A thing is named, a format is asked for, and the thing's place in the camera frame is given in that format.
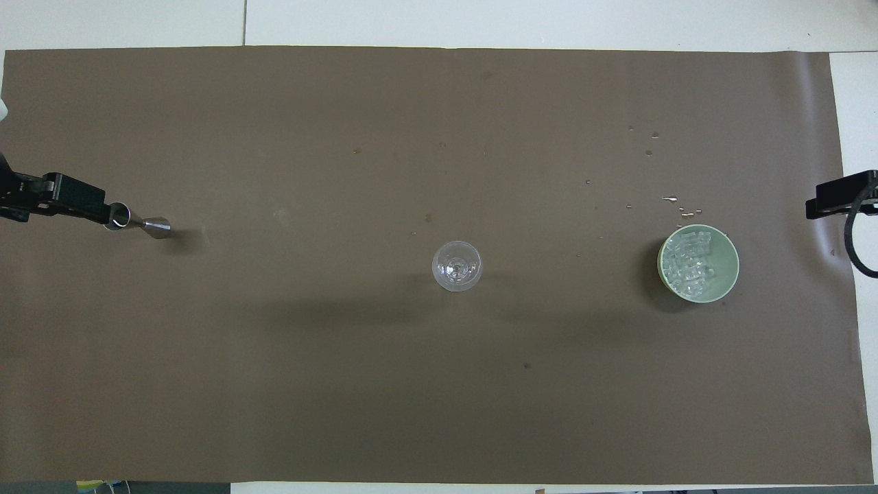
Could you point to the steel double-cone jigger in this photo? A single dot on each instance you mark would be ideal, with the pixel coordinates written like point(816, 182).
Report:
point(156, 226)

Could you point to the clear ice cubes heap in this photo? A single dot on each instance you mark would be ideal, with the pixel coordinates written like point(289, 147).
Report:
point(689, 264)

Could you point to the pale green bowl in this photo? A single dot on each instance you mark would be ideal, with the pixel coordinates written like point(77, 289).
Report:
point(724, 271)

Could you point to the clear wine glass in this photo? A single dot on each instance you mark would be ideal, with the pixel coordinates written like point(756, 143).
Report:
point(457, 266)

